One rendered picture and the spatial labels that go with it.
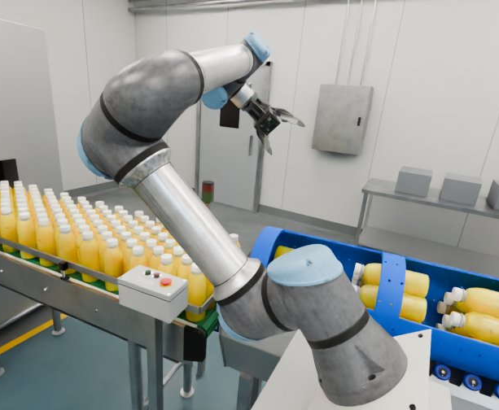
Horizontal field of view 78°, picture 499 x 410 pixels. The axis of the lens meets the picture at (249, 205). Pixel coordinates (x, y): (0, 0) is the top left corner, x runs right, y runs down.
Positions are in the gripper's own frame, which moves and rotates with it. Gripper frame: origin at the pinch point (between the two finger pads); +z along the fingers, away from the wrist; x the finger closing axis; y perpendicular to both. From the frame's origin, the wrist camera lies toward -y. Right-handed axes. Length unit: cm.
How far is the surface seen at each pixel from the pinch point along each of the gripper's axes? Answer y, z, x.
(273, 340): 39, 38, -43
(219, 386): 8, 90, -132
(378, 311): 45, 41, -6
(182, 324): 36, 14, -64
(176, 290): 39, -1, -48
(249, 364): 38, 45, -62
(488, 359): 57, 61, 10
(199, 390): 11, 80, -138
